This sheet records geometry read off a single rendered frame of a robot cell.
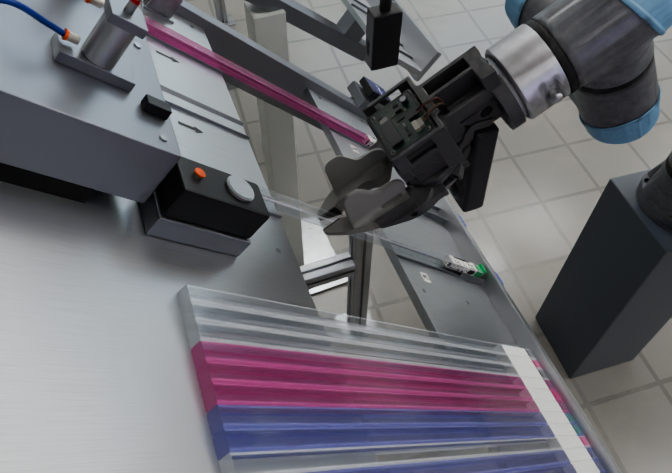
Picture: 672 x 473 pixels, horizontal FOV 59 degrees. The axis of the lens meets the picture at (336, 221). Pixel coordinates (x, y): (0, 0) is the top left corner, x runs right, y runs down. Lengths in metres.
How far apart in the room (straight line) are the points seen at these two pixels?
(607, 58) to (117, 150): 0.40
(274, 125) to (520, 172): 0.98
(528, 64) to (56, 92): 0.36
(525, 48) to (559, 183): 1.48
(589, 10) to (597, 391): 1.22
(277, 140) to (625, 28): 0.87
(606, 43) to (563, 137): 1.61
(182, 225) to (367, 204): 0.20
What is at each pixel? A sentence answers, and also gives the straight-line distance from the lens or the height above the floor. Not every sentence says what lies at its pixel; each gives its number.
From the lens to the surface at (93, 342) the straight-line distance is 0.35.
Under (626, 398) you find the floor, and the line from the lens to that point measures 1.67.
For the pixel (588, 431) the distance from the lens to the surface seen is 0.77.
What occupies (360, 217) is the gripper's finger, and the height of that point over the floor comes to 0.97.
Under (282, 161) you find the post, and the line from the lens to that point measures 1.34.
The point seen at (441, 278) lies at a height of 0.80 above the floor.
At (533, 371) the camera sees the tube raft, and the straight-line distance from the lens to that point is 0.76.
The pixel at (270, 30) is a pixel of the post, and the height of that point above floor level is 0.78.
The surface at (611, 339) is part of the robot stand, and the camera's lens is 1.49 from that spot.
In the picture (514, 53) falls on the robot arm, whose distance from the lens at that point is 0.54.
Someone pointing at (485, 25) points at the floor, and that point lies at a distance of 2.59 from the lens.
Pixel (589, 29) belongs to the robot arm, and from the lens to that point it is 0.55.
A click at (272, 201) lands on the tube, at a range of 0.53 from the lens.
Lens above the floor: 1.41
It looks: 52 degrees down
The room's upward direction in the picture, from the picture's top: straight up
